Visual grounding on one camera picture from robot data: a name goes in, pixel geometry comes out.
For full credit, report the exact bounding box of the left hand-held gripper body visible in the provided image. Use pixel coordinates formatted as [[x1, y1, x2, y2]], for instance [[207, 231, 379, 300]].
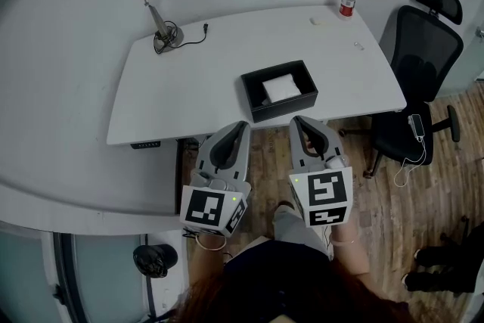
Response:
[[179, 161, 253, 238]]

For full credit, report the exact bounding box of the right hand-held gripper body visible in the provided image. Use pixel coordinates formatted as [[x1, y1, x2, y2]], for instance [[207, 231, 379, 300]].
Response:
[[288, 154, 354, 228]]

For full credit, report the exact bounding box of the black rectangular container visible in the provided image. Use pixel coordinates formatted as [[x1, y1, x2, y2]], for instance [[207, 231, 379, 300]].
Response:
[[240, 59, 319, 124]]

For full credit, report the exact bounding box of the white tissue pack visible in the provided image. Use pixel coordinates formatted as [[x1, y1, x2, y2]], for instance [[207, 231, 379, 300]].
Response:
[[262, 73, 303, 103]]

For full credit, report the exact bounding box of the person's left forearm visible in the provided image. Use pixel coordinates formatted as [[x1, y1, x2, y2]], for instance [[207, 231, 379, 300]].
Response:
[[193, 231, 228, 253]]

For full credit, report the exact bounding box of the person's right forearm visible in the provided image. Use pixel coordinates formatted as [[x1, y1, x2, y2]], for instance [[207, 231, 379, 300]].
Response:
[[329, 214, 372, 278]]

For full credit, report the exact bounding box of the black desk leg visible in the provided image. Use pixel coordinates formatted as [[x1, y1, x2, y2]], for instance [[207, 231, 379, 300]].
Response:
[[174, 138, 187, 216]]

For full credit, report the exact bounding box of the person's grey trouser leg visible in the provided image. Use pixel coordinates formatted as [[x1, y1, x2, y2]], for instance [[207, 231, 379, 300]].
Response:
[[272, 201, 334, 260]]

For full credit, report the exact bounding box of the black desk control panel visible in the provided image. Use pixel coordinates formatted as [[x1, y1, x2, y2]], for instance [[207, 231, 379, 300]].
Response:
[[130, 140, 162, 151]]

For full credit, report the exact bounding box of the black trash bin with bag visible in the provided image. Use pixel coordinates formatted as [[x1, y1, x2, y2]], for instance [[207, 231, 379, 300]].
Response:
[[132, 244, 179, 279]]

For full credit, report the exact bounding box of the white power bank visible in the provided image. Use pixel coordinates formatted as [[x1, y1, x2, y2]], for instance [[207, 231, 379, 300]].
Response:
[[407, 113, 426, 141]]

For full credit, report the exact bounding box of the person's dark top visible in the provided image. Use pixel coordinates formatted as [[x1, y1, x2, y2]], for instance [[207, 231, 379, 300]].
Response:
[[221, 238, 343, 323]]

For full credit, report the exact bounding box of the black mesh office chair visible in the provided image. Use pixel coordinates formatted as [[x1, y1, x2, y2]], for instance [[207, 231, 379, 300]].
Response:
[[338, 0, 465, 179]]

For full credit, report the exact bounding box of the silver desk lamp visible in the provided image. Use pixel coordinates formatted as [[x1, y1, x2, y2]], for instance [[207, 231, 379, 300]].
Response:
[[138, 0, 185, 49]]

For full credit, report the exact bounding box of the thin wrist bracelet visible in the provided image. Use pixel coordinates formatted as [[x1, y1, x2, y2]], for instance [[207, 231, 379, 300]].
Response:
[[195, 233, 228, 253]]

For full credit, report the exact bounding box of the black lamp cable with plug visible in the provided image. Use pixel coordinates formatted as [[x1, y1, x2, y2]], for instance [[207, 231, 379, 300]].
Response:
[[152, 20, 210, 55]]

